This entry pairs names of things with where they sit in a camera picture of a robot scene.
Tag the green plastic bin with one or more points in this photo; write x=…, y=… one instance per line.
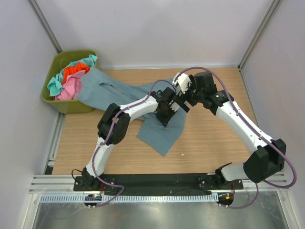
x=60, y=61

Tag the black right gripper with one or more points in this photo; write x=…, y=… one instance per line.
x=180, y=101

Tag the teal t shirt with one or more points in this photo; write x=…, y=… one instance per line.
x=54, y=85

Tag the white slotted cable duct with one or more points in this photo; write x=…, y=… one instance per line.
x=93, y=198

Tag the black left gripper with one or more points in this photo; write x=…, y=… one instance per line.
x=165, y=121

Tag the pink t shirt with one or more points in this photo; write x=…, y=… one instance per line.
x=71, y=88

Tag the aluminium frame rail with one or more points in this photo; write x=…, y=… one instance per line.
x=65, y=183

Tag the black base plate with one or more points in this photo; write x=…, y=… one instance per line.
x=195, y=184

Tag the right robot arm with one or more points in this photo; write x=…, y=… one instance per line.
x=264, y=160

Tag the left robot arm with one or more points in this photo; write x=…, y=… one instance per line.
x=113, y=126

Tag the orange t shirt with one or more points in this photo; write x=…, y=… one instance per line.
x=70, y=70

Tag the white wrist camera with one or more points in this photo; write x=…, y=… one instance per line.
x=181, y=80
x=174, y=107

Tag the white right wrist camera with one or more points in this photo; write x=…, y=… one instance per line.
x=181, y=80

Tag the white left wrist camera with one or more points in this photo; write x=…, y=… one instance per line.
x=174, y=107

